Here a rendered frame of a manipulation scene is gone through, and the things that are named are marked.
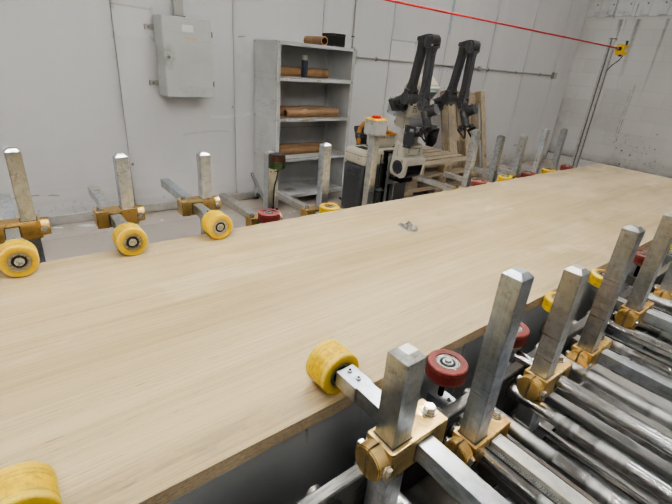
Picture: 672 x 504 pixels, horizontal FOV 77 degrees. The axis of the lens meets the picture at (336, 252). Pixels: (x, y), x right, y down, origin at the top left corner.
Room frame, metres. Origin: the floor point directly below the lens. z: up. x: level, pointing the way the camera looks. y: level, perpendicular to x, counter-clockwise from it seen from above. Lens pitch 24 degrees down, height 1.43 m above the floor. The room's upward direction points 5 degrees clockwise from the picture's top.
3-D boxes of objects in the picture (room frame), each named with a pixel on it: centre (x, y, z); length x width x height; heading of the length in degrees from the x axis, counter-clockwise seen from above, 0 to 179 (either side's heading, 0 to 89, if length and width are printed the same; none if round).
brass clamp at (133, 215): (1.20, 0.67, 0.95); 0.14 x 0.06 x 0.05; 130
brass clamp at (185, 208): (1.36, 0.48, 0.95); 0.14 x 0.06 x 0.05; 130
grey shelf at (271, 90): (4.51, 0.45, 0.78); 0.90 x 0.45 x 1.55; 130
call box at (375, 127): (1.86, -0.12, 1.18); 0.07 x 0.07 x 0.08; 40
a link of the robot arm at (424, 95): (2.97, -0.49, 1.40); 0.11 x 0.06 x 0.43; 130
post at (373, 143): (1.87, -0.13, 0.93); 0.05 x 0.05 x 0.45; 40
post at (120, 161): (1.22, 0.65, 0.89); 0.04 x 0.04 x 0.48; 40
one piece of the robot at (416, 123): (3.24, -0.55, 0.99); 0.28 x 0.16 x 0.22; 130
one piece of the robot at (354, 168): (3.53, -0.30, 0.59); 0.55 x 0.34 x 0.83; 130
